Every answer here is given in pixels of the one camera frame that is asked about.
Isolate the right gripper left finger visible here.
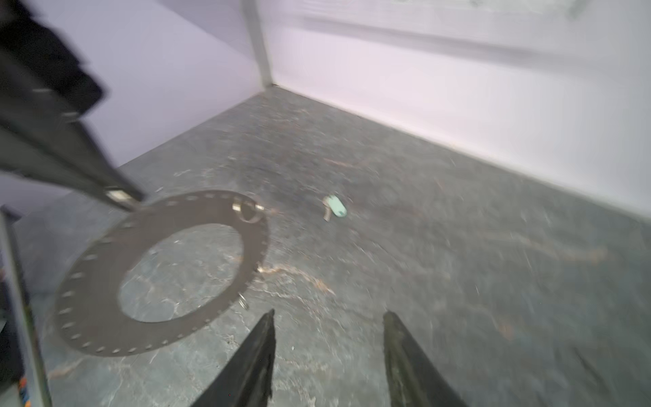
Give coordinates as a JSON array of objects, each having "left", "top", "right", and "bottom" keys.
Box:
[{"left": 193, "top": 310, "right": 276, "bottom": 407}]

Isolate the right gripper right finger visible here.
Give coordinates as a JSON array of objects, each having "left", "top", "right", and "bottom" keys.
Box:
[{"left": 383, "top": 311, "right": 467, "bottom": 407}]

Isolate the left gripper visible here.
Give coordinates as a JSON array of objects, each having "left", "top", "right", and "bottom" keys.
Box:
[{"left": 1, "top": 1, "right": 146, "bottom": 211}]

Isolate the grey perforated ring disc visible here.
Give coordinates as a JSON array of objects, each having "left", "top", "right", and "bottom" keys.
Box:
[{"left": 55, "top": 190, "right": 270, "bottom": 357}]

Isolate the mint green key tag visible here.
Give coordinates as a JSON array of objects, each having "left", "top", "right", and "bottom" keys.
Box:
[{"left": 322, "top": 195, "right": 348, "bottom": 221}]

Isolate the aluminium mounting rail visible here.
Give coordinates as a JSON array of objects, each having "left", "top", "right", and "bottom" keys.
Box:
[{"left": 1, "top": 207, "right": 53, "bottom": 406}]

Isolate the aluminium frame profile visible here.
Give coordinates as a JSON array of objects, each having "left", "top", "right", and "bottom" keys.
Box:
[{"left": 240, "top": 0, "right": 275, "bottom": 88}]

